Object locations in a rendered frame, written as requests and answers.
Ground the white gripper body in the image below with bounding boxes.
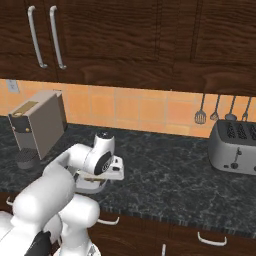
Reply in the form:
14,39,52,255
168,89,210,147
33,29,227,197
73,171,110,195

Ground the white wall outlet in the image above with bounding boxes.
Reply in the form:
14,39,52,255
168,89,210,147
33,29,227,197
5,78,21,94

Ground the dark hanging turner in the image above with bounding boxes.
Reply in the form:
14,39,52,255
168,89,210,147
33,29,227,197
209,94,222,122

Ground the silver long cupboard handle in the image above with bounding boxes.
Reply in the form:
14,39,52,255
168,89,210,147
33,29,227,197
27,5,49,70
49,5,67,71

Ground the dark hanging ladle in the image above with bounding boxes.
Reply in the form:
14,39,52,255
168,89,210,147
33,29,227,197
224,95,238,122

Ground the grey coffee machine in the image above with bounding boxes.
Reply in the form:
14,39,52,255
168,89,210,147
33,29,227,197
7,89,68,171

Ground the dark slotted spatula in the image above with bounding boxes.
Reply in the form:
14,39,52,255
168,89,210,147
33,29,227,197
194,93,208,126

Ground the dark wood plain cupboard door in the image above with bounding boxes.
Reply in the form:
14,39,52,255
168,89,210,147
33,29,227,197
171,0,256,98

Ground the dark wood narrow cupboard door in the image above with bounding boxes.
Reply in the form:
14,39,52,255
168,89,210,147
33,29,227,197
0,0,51,83

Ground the dark wood drawer front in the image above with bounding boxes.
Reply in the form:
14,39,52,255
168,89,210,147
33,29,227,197
0,191,22,215
87,209,174,256
170,223,256,256

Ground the dark hanging fork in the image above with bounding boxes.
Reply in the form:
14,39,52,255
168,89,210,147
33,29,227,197
241,96,253,122

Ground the silver toaster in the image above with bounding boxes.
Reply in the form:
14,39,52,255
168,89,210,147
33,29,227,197
207,118,256,176

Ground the dark wood wide cupboard door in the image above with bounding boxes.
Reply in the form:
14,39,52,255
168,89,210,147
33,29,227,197
42,0,174,91

